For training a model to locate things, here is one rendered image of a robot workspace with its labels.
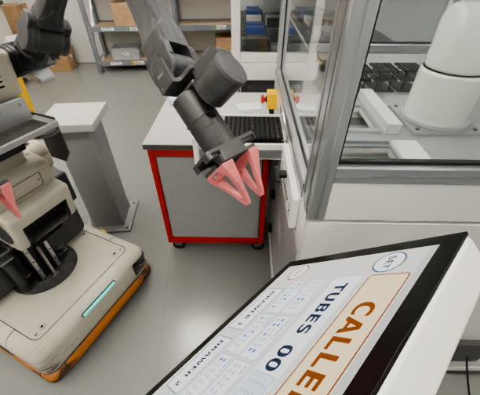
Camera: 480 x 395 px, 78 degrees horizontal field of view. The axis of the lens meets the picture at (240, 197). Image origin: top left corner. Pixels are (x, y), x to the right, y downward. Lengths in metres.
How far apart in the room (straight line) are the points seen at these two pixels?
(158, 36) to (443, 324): 0.52
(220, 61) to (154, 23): 0.16
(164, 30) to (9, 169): 0.75
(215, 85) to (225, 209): 1.17
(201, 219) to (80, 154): 0.74
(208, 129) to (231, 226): 1.22
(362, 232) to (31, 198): 1.00
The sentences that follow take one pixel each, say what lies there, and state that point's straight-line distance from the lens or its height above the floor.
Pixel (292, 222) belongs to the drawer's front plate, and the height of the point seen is 0.84.
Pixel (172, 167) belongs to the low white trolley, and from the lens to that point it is 1.44.
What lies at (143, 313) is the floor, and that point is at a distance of 1.69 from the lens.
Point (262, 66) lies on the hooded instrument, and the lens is 1.91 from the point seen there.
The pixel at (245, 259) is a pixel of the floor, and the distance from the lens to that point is 1.80.
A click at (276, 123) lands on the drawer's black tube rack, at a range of 1.19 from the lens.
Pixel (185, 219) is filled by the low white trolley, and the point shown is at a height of 0.28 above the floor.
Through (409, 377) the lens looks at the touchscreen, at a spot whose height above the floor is 1.19.
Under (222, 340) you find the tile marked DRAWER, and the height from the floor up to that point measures 1.00.
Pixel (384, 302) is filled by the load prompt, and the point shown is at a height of 1.17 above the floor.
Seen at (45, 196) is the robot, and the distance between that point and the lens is 1.16.
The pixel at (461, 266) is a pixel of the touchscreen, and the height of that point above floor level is 1.19.
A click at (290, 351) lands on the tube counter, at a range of 0.33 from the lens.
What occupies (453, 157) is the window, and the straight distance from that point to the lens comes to 0.72.
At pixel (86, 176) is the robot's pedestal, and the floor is 0.42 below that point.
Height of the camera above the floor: 1.42
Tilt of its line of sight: 40 degrees down
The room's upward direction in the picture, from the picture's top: straight up
